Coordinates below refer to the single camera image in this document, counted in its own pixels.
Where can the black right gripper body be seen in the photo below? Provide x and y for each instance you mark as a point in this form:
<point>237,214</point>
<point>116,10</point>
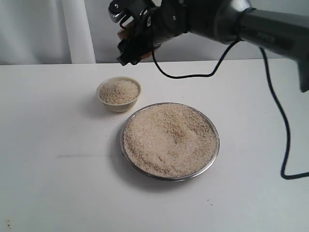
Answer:
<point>175,17</point>

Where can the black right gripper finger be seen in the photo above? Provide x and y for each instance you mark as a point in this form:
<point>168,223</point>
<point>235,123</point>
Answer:
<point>133,48</point>

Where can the brown wooden cup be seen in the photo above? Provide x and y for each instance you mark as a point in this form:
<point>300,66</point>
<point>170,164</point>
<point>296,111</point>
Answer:
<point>124,33</point>

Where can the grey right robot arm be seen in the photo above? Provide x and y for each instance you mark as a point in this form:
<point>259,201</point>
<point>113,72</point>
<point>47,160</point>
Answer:
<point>224,21</point>

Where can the rice in cream bowl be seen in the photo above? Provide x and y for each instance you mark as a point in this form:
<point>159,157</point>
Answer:
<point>119,92</point>

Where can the cream ceramic bowl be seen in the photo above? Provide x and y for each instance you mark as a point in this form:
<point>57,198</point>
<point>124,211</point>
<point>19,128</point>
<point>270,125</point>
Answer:
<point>122,107</point>

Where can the rice in metal tray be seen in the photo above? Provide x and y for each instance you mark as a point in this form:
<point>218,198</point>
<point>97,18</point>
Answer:
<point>169,142</point>

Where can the round metal tray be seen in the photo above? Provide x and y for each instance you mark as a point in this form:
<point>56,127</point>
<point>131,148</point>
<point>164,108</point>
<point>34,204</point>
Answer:
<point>214,154</point>

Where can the white backdrop cloth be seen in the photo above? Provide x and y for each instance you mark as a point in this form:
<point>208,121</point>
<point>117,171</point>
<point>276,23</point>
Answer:
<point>80,31</point>

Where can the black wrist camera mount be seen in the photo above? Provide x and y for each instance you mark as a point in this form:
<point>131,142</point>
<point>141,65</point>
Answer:
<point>118,9</point>

